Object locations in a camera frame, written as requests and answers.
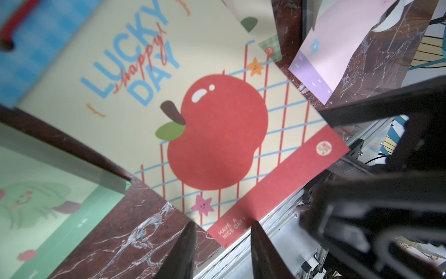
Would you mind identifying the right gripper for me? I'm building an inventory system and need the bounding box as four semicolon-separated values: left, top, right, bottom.
300;76;446;279

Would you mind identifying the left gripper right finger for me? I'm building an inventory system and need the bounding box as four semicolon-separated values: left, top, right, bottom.
250;220;294;279

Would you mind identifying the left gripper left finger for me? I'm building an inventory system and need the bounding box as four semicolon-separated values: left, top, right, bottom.
154;222;197;279

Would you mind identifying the green red lucky memo pad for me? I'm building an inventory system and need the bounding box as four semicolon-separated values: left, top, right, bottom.
1;125;131;279

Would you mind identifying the red apple memo pad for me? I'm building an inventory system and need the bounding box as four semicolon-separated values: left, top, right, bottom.
1;1;348;247

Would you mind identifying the torn pink page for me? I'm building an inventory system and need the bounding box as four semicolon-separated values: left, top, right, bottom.
289;0;395;105

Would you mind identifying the torn lucky day cover page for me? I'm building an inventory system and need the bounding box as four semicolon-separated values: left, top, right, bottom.
223;0;282;62

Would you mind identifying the aluminium front rail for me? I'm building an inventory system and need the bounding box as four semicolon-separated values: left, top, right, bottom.
194;116;394;279

